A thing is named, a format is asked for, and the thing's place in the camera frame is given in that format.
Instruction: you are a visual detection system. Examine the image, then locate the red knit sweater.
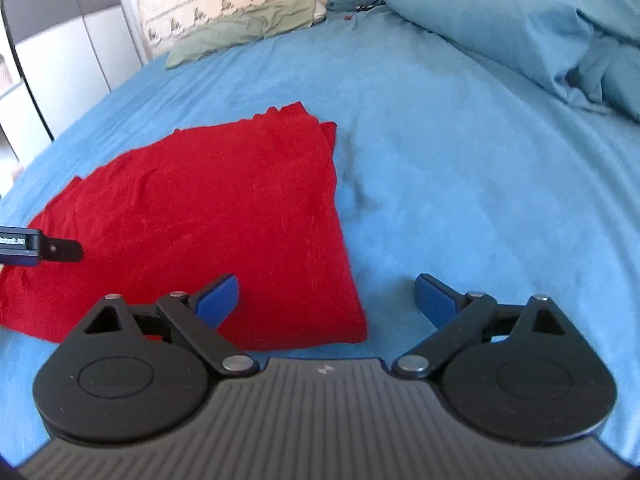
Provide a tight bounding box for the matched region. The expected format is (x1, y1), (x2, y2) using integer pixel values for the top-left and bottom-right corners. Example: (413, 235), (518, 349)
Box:
(1, 103), (367, 351)

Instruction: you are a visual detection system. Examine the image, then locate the white wardrobe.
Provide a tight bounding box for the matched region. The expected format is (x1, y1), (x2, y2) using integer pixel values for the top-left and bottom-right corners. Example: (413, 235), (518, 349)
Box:
(1, 0), (145, 166)

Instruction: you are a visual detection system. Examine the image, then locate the green pillow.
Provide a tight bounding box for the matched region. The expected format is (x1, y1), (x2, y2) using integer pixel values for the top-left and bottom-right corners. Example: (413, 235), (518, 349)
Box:
(165, 0), (326, 70)

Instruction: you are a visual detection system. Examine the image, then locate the teal blue duvet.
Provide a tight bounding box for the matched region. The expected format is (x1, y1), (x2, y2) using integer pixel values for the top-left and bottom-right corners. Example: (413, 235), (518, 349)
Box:
(385, 0), (639, 120)

